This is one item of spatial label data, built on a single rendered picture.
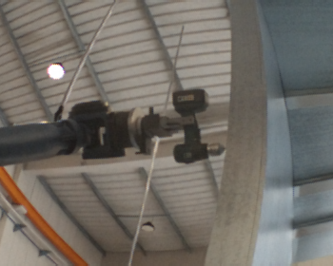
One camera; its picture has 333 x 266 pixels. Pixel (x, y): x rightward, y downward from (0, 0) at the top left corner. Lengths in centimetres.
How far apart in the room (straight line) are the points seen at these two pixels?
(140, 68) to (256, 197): 777
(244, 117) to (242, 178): 17
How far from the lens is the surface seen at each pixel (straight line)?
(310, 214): 288
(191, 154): 158
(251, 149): 99
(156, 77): 869
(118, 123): 166
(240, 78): 116
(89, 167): 975
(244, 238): 85
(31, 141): 142
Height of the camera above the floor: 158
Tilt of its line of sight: 43 degrees up
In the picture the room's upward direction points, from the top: 13 degrees clockwise
